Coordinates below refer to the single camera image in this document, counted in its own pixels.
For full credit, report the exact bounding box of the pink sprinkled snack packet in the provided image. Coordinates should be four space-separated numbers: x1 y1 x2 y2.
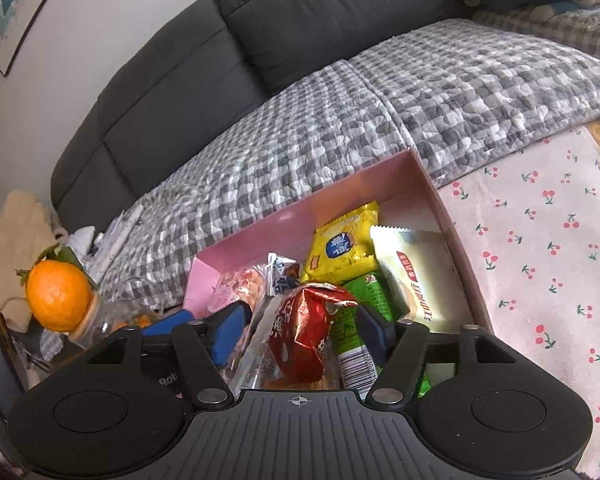
206 264 266 330

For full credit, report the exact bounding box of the red foil snack packet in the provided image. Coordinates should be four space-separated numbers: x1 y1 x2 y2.
268 282 358 385

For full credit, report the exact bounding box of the yellow snack packet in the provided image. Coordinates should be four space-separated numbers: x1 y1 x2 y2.
300 202 379 285

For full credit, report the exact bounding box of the green snack packet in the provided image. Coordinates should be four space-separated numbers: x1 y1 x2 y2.
330 271 431 401

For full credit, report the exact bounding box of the glass jar of oranges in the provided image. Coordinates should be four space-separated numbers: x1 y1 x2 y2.
68 292 160 350

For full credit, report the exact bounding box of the cream snack packet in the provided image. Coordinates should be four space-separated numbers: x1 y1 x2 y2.
370 226 472 334

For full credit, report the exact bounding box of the white remote control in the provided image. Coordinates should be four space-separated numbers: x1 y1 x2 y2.
86 205 144 286

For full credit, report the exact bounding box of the large orange on jar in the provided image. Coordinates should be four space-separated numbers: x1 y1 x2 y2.
16 260 93 333

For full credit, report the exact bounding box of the pink cardboard box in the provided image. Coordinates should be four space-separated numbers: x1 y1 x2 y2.
180 146 494 334

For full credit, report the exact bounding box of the cherry print tablecloth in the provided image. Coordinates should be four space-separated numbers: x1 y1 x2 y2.
440 127 600 478

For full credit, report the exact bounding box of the grey checkered quilt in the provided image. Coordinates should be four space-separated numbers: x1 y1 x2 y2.
98 18 600 310

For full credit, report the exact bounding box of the dark grey sofa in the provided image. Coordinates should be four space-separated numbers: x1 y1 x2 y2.
50 0 468 230

